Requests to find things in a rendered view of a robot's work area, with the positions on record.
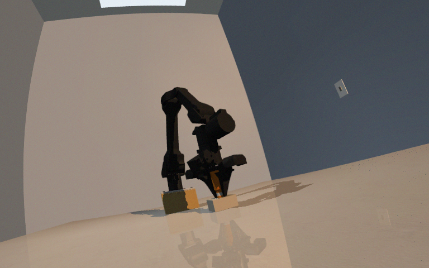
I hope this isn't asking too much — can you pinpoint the orange marker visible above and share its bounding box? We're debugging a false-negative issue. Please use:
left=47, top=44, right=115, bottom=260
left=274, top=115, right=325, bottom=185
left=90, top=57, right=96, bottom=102
left=215, top=189, right=223, bottom=198

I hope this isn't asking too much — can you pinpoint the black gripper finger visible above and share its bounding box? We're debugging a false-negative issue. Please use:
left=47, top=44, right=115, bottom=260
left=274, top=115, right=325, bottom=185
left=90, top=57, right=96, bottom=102
left=197, top=175, right=217, bottom=198
left=215, top=169, right=234, bottom=197

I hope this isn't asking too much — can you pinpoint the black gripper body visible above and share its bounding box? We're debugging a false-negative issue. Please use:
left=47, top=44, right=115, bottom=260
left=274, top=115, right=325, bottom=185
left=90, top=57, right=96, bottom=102
left=185, top=142, right=247, bottom=180

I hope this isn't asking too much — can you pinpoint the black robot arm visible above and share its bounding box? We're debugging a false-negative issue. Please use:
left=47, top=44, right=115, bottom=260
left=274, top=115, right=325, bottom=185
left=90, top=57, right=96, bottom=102
left=161, top=87, right=236, bottom=191

